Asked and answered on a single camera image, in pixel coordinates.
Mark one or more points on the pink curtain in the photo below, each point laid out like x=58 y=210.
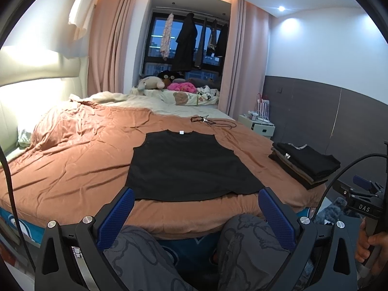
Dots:
x=245 y=60
x=108 y=45

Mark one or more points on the folded black top shirt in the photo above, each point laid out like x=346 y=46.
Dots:
x=307 y=160

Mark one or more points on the person's left leg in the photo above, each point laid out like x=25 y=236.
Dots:
x=141 y=263

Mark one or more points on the hanging floral garment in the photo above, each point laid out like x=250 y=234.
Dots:
x=166 y=37

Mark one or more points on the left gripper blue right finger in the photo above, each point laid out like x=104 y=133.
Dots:
x=280 y=218

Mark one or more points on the grey fluffy rug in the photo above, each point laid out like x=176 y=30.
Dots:
x=331 y=214

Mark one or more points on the orange brown bed blanket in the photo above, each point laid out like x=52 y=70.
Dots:
x=79 y=160

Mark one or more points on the stack of folded clothes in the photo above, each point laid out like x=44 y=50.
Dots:
x=294 y=171

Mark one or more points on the pink curtain left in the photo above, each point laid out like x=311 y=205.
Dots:
x=108 y=45

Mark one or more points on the hanging black coat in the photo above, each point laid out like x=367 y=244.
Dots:
x=186 y=40

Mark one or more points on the blue cartoon bed sheet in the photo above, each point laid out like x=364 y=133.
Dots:
x=33 y=232

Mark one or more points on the person's leg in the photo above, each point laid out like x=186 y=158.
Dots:
x=249 y=255
x=141 y=263

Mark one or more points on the white bedside cabinet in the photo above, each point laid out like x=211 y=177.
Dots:
x=263 y=128

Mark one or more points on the white padded headboard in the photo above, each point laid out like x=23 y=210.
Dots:
x=32 y=82

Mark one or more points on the person's right leg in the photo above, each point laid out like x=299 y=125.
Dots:
x=249 y=255

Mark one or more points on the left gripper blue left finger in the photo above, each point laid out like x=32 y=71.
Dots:
x=112 y=216

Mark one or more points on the pink curtain right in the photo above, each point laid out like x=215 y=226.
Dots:
x=245 y=60

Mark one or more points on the pink plush toy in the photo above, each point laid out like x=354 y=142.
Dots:
x=184 y=87

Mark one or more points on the black sleeveless shirt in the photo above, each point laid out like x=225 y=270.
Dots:
x=184 y=167

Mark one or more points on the beige plush toy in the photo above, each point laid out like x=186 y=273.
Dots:
x=150 y=82

